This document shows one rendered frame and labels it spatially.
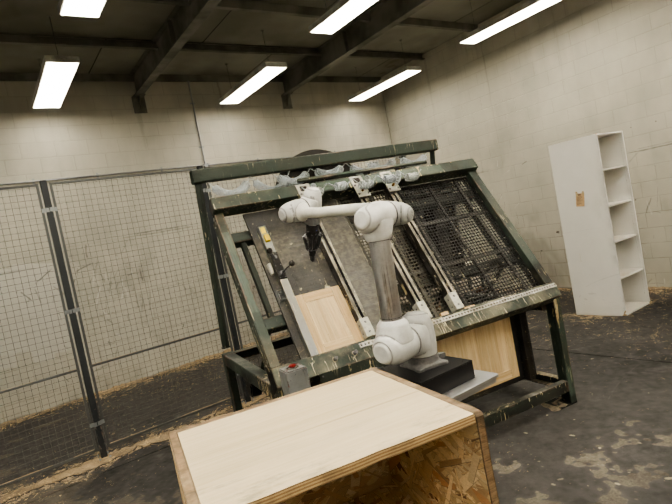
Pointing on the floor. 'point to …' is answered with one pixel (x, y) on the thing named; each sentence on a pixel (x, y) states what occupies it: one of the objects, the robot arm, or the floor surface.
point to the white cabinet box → (599, 224)
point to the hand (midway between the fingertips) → (312, 255)
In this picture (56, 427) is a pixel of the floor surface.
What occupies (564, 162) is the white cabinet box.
